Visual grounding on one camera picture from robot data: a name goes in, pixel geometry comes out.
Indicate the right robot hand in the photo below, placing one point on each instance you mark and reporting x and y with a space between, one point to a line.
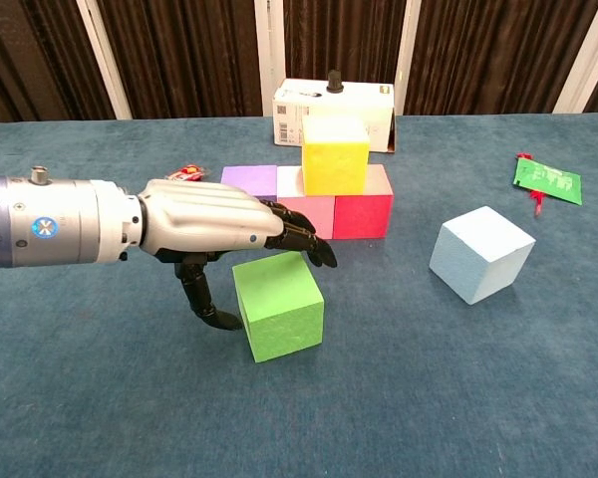
214 219

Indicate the purple foam cube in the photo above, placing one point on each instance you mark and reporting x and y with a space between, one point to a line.
251 179

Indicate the green foam cube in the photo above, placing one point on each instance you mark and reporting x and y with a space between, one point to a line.
279 318

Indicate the yellow foam cube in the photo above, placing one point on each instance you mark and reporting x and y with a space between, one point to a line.
335 164

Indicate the red foam cube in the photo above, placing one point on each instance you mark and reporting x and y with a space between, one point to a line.
364 216

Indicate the light blue foam cube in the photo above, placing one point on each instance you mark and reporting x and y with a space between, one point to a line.
473 259

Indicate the red candy wrapper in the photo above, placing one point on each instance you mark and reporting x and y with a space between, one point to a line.
189 172

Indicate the pink foam cube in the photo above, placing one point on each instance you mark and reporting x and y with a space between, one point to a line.
314 214

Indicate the white cardboard box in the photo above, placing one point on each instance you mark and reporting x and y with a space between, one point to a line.
339 102

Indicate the black knob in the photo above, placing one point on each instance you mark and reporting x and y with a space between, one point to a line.
335 82

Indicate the teal felt table cover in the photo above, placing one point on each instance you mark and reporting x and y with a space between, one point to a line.
80 398

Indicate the small red ribbon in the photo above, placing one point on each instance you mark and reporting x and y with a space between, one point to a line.
538 201

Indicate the green sachet packet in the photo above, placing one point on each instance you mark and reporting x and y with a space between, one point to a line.
548 181

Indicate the white frame post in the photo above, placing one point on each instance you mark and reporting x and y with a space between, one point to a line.
104 60
408 50
269 50
585 55

